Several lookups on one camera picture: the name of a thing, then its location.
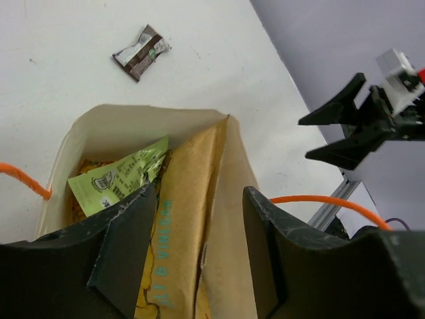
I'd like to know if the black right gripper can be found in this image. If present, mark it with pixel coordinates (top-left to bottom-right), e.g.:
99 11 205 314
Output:
297 72 425 172

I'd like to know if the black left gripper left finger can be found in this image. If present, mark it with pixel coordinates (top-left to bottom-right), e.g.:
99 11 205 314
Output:
1 185 157 318

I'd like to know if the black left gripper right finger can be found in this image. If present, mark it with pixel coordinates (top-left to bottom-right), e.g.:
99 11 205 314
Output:
243 187 424 318

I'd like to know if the beige paper gift bag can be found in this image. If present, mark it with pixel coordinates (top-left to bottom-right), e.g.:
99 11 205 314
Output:
0 103 392 319

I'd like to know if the large tan chip bag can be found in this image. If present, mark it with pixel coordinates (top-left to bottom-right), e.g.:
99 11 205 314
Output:
134 119 228 318

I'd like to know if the small green candy packet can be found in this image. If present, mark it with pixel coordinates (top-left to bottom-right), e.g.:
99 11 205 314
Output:
67 135 170 219

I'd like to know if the brown chocolate bar wrapper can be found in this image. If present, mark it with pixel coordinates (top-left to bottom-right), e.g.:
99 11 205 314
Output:
112 24 171 82

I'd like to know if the aluminium table front rail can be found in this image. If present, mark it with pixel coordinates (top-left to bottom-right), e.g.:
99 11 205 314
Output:
307 173 361 231

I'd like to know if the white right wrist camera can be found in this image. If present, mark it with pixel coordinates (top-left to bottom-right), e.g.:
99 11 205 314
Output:
376 49 424 116

